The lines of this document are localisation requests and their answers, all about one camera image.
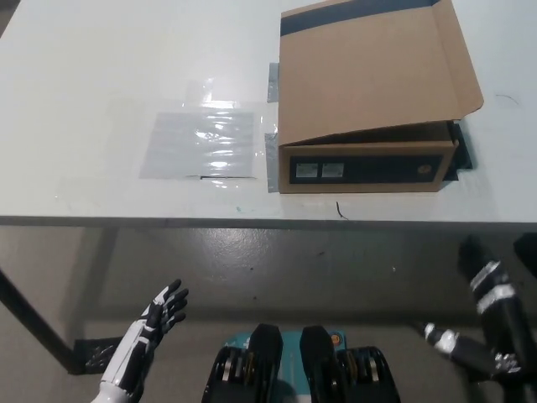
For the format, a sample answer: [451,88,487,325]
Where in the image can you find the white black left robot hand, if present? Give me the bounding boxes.
[100,278,190,395]

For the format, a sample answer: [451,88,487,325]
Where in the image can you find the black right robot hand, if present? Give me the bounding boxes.
[417,233,537,383]

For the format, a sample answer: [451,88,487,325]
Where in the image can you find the brown cardboard storage box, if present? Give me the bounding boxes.
[277,0,485,195]

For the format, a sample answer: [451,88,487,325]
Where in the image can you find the black robot legs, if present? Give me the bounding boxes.
[202,322,400,403]

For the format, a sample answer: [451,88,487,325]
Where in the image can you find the black table leg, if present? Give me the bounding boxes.
[0,264,84,375]

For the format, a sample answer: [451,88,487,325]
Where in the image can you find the clear plastic sheet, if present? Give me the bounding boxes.
[138,109,259,182]

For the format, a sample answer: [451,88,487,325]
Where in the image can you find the long grey tape strip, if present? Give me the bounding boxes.
[263,131,281,195]

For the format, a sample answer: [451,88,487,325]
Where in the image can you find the short grey tape strip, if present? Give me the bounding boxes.
[265,61,282,104]

